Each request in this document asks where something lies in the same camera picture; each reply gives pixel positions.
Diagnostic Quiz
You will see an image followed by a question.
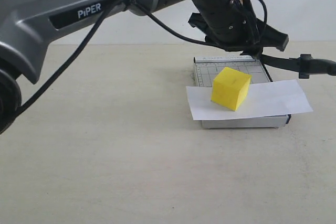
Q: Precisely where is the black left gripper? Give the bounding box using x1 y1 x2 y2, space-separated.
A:
188 0 289 51

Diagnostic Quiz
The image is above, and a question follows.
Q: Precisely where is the grey paper cutter base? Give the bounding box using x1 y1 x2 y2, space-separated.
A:
193 55 292 129

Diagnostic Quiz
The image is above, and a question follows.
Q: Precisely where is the yellow foam cube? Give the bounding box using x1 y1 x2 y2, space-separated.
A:
211 67 251 111

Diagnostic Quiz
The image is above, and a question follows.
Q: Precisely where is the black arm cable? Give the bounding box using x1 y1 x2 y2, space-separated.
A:
15 0 268 116

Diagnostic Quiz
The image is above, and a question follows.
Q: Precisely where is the white paper sheet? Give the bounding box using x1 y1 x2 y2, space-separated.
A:
186 79 313 121

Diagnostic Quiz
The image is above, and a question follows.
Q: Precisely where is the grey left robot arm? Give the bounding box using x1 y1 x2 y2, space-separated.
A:
1 0 289 131

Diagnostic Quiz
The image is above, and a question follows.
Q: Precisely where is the black cutter blade handle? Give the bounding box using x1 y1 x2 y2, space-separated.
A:
260 54 335 79

